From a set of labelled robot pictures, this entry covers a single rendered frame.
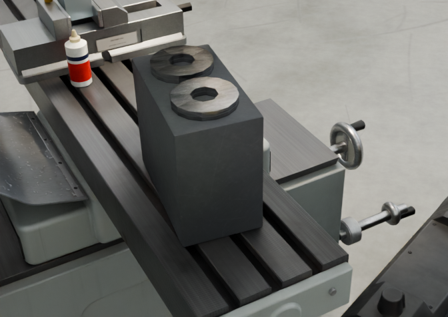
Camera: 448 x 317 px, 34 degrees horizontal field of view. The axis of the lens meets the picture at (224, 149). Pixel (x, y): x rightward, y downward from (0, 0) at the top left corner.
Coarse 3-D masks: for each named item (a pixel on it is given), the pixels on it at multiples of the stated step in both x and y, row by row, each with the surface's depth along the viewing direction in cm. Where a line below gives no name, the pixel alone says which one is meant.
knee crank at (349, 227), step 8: (384, 208) 168; (392, 208) 166; (400, 208) 168; (408, 208) 171; (376, 216) 166; (384, 216) 166; (392, 216) 166; (400, 216) 166; (344, 224) 162; (352, 224) 161; (360, 224) 164; (368, 224) 164; (376, 224) 166; (392, 224) 168; (344, 232) 162; (352, 232) 161; (360, 232) 162; (344, 240) 164; (352, 240) 161
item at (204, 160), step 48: (192, 48) 105; (144, 96) 102; (192, 96) 95; (240, 96) 96; (144, 144) 111; (192, 144) 90; (240, 144) 93; (192, 192) 94; (240, 192) 97; (192, 240) 99
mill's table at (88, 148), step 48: (0, 0) 170; (48, 96) 134; (96, 96) 133; (96, 144) 121; (96, 192) 120; (144, 192) 110; (144, 240) 101; (240, 240) 104; (288, 240) 104; (192, 288) 93; (240, 288) 93; (288, 288) 94; (336, 288) 98
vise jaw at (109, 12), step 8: (96, 0) 142; (104, 0) 141; (112, 0) 142; (96, 8) 139; (104, 8) 138; (112, 8) 139; (120, 8) 140; (96, 16) 139; (104, 16) 139; (112, 16) 140; (120, 16) 140; (104, 24) 140; (112, 24) 140; (120, 24) 141
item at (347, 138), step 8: (360, 120) 169; (336, 128) 170; (344, 128) 167; (352, 128) 166; (360, 128) 168; (336, 136) 172; (344, 136) 169; (352, 136) 165; (336, 144) 169; (344, 144) 169; (352, 144) 166; (360, 144) 165; (336, 152) 168; (344, 152) 171; (352, 152) 168; (360, 152) 165; (344, 160) 172; (352, 160) 168; (360, 160) 166; (352, 168) 169
